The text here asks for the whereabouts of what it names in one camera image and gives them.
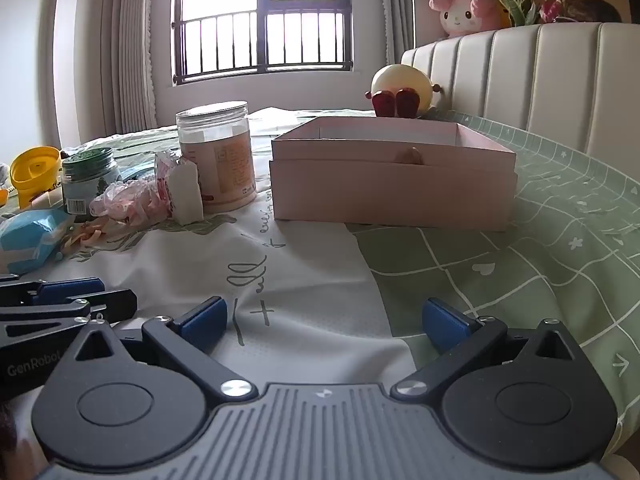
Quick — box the yellow plastic toy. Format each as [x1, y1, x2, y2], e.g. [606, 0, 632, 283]
[10, 146, 63, 208]

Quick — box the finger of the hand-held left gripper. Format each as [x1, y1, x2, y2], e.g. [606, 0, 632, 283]
[0, 288, 138, 356]
[0, 275, 107, 307]

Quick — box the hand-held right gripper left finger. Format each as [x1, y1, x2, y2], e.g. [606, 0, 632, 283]
[65, 296, 258, 403]

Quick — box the green lidded jar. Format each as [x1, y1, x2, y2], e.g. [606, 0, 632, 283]
[61, 148, 123, 218]

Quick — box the grey curtain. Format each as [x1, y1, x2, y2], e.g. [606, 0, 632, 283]
[350, 0, 416, 73]
[50, 0, 176, 151]

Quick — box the green printed bedsheet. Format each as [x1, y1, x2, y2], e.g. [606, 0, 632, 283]
[0, 107, 640, 466]

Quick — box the pink plastic bag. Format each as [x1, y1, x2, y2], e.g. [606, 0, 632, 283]
[90, 179, 171, 224]

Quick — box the potted plant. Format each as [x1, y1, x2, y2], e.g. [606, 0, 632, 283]
[492, 0, 598, 28]

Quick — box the dark round object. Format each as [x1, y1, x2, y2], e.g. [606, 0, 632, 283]
[564, 0, 623, 24]

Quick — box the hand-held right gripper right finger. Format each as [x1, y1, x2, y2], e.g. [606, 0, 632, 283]
[390, 298, 583, 403]

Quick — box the pink rabbit plush toy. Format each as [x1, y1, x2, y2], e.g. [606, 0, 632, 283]
[428, 0, 503, 38]

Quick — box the pink cardboard box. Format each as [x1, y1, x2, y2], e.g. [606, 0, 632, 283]
[270, 116, 518, 233]

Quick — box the white wrapped packet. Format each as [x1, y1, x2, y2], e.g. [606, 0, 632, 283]
[155, 152, 205, 225]

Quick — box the cream round plush toy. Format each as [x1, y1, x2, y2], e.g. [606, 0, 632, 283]
[364, 63, 446, 118]

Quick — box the clear plastic jar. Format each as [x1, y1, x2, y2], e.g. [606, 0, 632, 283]
[176, 101, 258, 213]

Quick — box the blue face mask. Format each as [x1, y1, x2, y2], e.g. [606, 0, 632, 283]
[0, 208, 73, 273]

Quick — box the small brown object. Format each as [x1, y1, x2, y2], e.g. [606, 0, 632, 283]
[392, 146, 426, 166]

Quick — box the cream padded headboard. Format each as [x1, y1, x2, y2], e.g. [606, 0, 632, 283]
[400, 22, 640, 173]

